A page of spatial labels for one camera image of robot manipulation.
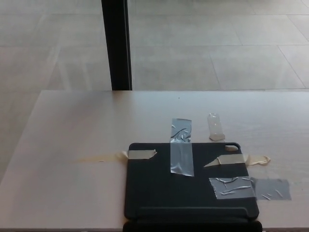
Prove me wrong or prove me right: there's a short beige masking tape strip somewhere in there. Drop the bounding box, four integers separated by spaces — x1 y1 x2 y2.
203 154 271 168

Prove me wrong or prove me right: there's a long beige masking tape strip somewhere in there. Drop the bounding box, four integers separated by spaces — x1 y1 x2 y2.
70 149 158 163

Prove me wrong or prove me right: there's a clear tape strip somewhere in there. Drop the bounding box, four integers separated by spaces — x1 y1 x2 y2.
207 113 226 142

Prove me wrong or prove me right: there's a black vertical window frame post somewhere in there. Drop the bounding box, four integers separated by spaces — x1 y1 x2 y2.
101 0 133 91

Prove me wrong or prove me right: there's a long grey duct tape strip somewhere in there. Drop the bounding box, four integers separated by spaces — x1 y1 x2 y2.
170 118 195 177

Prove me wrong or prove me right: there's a wide grey duct tape strip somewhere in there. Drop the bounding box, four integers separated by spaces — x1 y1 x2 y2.
209 176 292 201

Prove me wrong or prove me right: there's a black folding tablet cover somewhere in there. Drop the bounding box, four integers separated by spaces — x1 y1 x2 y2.
122 142 263 232

